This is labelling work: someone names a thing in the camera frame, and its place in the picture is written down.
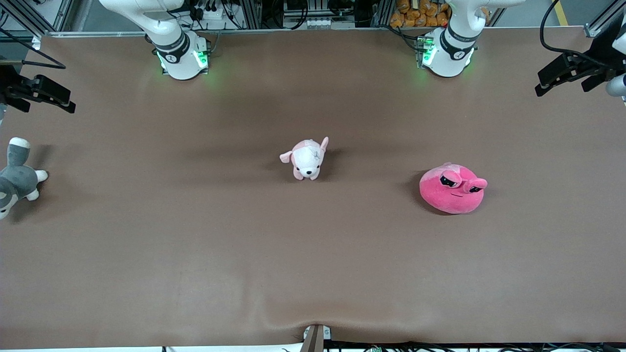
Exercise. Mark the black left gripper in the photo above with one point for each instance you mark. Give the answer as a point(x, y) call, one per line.
point(590, 65)

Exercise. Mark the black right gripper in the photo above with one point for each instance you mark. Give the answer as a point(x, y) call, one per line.
point(8, 84)

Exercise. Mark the pink frog plush toy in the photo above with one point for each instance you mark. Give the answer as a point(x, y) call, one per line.
point(452, 193)

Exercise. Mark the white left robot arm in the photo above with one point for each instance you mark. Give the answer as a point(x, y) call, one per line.
point(450, 54)

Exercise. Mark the orange plush toy pile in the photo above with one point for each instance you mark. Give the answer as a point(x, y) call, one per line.
point(420, 14)

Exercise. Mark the white corner clamp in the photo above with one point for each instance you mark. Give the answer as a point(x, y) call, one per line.
point(36, 43)

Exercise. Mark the grey white husky plush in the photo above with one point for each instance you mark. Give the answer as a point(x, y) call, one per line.
point(17, 181)

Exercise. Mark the white power strip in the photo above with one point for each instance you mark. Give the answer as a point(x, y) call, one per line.
point(209, 13)

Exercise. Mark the pink white puppy plush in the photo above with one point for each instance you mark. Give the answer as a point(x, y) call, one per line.
point(307, 159)

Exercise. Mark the aluminium frame post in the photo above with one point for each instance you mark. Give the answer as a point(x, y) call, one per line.
point(599, 24)

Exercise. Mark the metal table edge bracket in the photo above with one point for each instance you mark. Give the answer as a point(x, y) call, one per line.
point(314, 338)

